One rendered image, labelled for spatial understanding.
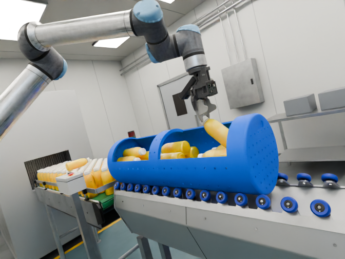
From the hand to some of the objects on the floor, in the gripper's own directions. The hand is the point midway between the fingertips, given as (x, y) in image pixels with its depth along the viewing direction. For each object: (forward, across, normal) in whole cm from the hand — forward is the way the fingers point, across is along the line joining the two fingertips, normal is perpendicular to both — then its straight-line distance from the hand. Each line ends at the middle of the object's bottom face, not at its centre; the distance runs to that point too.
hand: (203, 118), depth 86 cm
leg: (+126, +8, +60) cm, 140 cm away
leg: (+126, -6, +60) cm, 140 cm away
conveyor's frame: (+127, +1, +152) cm, 199 cm away
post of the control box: (+127, -28, +87) cm, 156 cm away
